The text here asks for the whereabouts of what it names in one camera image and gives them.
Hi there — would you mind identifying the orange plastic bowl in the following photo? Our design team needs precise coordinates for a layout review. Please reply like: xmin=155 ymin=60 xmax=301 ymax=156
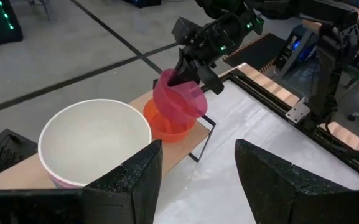
xmin=142 ymin=98 xmax=197 ymax=143

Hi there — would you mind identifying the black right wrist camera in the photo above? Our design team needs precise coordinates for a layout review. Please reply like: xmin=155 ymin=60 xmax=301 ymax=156
xmin=171 ymin=16 xmax=200 ymax=44

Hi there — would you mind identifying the magenta translucent plastic bowl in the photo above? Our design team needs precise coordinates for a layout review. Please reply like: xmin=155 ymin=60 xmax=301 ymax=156
xmin=152 ymin=68 xmax=208 ymax=127

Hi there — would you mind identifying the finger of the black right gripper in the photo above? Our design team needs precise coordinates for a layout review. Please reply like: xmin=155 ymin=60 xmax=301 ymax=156
xmin=166 ymin=48 xmax=200 ymax=88
xmin=197 ymin=63 xmax=226 ymax=96

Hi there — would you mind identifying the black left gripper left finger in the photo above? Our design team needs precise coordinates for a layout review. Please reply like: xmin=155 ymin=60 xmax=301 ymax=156
xmin=0 ymin=139 xmax=164 ymax=224

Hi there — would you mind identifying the wooden shelf with black frame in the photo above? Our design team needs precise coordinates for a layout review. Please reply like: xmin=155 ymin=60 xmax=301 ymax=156
xmin=0 ymin=79 xmax=217 ymax=191

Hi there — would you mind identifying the light pink plastic bowl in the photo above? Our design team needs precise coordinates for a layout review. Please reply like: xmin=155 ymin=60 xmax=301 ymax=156
xmin=47 ymin=172 xmax=86 ymax=190

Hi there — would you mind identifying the silver metal bracket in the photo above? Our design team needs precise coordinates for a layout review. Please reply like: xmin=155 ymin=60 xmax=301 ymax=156
xmin=286 ymin=97 xmax=311 ymax=124

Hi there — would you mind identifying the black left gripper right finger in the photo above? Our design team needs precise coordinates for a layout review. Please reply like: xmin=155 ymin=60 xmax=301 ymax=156
xmin=235 ymin=139 xmax=359 ymax=224

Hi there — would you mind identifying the computer tower with blue light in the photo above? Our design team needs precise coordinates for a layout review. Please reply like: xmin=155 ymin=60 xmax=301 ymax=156
xmin=274 ymin=24 xmax=320 ymax=71

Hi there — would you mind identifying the black table edge rail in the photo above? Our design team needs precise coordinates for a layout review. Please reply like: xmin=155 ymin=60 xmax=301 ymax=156
xmin=228 ymin=70 xmax=359 ymax=187

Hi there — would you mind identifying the black ribbed floor mat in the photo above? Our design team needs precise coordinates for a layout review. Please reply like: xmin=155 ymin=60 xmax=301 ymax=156
xmin=221 ymin=32 xmax=287 ymax=72

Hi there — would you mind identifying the white speckled bowl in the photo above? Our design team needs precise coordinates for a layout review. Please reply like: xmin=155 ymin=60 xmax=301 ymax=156
xmin=37 ymin=98 xmax=152 ymax=189

